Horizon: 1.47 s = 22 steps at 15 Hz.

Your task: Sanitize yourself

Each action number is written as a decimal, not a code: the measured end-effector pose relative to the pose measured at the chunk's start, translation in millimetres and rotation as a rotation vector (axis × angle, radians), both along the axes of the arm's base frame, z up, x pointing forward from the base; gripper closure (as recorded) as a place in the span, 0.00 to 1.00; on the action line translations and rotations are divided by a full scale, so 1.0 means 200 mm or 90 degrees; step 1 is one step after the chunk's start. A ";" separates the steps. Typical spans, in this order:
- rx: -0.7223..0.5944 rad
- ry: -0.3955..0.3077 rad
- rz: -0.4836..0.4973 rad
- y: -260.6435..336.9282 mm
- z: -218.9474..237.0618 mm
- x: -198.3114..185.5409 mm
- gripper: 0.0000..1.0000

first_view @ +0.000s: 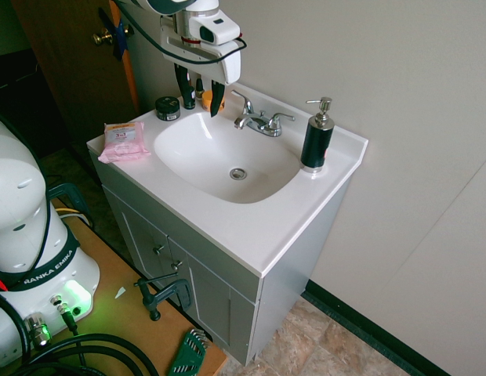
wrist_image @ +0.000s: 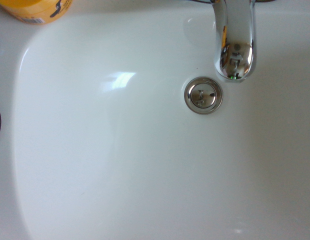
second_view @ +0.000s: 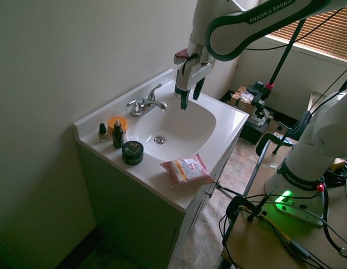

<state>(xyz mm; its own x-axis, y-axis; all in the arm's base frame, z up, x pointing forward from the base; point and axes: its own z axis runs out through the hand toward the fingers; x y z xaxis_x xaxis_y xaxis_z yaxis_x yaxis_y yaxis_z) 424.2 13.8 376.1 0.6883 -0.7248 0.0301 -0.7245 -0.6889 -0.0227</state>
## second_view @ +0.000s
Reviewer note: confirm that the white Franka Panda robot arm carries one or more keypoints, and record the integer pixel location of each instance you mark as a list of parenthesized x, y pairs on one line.
[(302, 145)]

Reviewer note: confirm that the pink wet wipes pack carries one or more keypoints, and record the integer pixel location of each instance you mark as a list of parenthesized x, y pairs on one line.
[(187, 171)]

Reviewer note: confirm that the black round cream jar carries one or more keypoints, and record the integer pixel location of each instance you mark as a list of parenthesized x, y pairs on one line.
[(132, 152)]

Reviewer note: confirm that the orange lid round jar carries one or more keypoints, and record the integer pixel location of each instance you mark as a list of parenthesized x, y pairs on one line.
[(121, 122)]

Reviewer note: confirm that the chrome sink drain stopper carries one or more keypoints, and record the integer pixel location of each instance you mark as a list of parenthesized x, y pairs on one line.
[(159, 139)]

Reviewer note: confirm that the wrist camera with red top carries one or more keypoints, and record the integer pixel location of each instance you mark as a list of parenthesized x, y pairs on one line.
[(181, 56)]

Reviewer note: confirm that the cardboard box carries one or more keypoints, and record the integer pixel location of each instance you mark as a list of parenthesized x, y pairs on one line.
[(242, 99)]

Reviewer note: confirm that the red emergency stop button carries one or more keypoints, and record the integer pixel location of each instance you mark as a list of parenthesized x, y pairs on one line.
[(319, 187)]

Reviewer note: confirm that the wooden window blinds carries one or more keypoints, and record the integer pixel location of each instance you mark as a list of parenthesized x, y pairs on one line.
[(319, 30)]

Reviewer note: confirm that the small nail polish bottle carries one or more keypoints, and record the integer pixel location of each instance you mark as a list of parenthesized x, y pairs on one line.
[(102, 134)]

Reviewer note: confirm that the black tripod leg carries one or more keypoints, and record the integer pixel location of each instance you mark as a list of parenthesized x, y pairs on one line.
[(228, 190)]

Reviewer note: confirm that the wooden robot mounting board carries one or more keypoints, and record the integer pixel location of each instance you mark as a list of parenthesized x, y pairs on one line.
[(285, 235)]

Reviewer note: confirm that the white vanity cabinet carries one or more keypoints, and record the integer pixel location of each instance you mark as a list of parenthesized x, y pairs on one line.
[(151, 218)]

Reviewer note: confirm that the white sink vanity top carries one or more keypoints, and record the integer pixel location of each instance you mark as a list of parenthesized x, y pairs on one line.
[(168, 131)]

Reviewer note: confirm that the black camera stand pole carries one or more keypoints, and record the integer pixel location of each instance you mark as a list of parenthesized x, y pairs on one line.
[(285, 53)]

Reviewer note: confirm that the black C-clamp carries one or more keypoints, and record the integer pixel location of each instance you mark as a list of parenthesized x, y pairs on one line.
[(272, 143), (247, 207)]

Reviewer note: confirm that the dark dropper bottle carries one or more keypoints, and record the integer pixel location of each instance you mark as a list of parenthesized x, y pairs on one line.
[(117, 135)]

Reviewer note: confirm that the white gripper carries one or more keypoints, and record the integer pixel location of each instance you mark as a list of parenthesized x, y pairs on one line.
[(190, 75)]

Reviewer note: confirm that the black equipment case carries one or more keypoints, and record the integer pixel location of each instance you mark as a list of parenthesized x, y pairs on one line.
[(256, 126)]

